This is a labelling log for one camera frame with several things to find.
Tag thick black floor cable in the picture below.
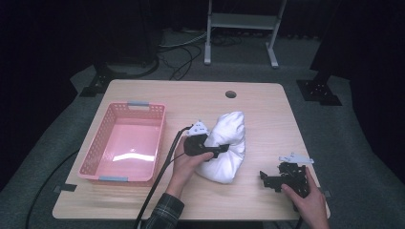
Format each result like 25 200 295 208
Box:
120 55 160 80

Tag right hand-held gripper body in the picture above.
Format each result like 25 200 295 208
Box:
267 152 315 199

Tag pink plastic basket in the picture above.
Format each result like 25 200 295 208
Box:
76 100 167 186

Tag thin black floor cables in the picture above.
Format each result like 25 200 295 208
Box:
158 44 203 81

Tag person's left hand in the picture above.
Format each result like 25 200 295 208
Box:
165 135 215 200

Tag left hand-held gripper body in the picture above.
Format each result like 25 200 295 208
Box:
183 119 222 157

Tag grey floor cable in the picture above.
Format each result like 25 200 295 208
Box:
158 31 208 49

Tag person's right hand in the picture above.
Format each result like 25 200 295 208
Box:
280 166 330 229

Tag white cloth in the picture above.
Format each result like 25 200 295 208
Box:
194 111 246 185

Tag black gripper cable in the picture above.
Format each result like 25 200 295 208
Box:
133 124 195 229

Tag black stand base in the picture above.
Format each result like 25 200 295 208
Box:
79 61 128 98
295 71 344 107

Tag dark cabinet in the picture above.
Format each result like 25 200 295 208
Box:
90 0 164 66

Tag white metal stand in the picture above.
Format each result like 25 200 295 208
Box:
203 0 288 70

